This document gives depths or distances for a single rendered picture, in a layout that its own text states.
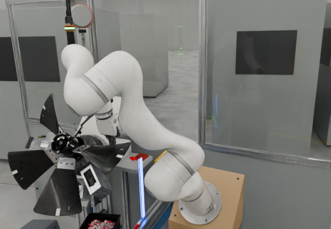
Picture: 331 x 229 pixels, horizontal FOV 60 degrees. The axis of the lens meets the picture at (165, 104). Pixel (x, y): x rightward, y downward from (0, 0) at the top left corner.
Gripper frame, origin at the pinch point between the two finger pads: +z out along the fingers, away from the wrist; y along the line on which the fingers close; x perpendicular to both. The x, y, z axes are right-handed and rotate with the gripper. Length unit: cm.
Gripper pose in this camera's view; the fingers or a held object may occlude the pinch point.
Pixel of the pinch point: (112, 141)
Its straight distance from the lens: 140.6
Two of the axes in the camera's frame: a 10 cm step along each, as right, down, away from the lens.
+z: 1.4, 8.5, 5.1
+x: -3.8, 5.2, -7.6
